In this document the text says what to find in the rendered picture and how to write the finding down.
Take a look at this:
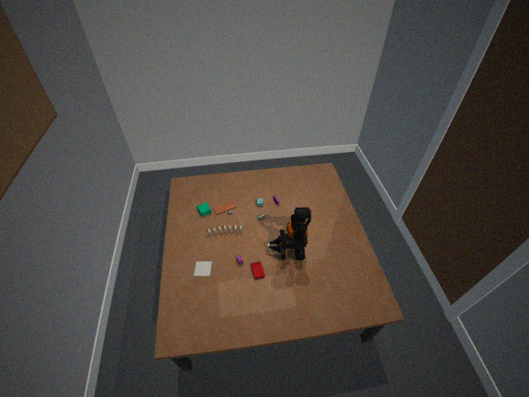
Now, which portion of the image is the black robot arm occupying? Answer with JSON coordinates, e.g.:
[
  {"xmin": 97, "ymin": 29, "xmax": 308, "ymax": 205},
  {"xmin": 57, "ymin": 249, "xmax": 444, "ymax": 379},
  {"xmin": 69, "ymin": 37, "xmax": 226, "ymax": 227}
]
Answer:
[{"xmin": 281, "ymin": 208, "xmax": 312, "ymax": 260}]

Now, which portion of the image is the red block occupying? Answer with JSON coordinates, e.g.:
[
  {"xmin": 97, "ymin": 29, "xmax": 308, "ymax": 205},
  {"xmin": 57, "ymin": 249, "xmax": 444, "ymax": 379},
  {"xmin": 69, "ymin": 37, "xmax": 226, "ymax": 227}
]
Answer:
[{"xmin": 250, "ymin": 262, "xmax": 265, "ymax": 279}]

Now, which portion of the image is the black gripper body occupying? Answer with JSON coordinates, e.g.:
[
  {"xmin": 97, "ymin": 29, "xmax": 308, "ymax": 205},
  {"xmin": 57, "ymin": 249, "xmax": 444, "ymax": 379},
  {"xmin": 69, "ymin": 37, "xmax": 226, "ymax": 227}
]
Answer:
[{"xmin": 279, "ymin": 229, "xmax": 295, "ymax": 261}]

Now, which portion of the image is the green rectangular block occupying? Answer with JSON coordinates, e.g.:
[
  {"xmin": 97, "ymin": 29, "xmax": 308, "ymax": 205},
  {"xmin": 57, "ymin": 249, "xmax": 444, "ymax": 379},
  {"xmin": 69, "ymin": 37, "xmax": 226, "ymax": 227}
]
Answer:
[{"xmin": 198, "ymin": 203, "xmax": 212, "ymax": 217}]

